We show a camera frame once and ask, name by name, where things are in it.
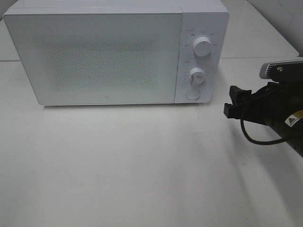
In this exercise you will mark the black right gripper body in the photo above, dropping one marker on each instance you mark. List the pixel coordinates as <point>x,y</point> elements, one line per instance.
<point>280,107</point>

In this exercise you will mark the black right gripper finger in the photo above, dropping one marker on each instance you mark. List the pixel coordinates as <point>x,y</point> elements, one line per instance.
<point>237,111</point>
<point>239,95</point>

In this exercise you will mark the round white door-release button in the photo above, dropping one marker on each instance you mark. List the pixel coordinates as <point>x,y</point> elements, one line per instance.
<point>193,95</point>

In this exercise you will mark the white timer knob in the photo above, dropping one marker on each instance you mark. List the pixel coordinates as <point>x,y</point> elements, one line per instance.
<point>197,75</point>

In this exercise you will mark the white microwave door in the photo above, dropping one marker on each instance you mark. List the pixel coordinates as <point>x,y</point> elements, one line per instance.
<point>98,59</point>

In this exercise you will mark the upper white power knob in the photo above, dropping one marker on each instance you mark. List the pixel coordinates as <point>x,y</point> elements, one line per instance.
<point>202,46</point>

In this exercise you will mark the white microwave oven body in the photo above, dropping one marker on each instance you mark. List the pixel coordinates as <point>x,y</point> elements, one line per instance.
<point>199,17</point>

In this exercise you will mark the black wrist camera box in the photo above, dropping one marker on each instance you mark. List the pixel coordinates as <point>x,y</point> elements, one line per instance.
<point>288,71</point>

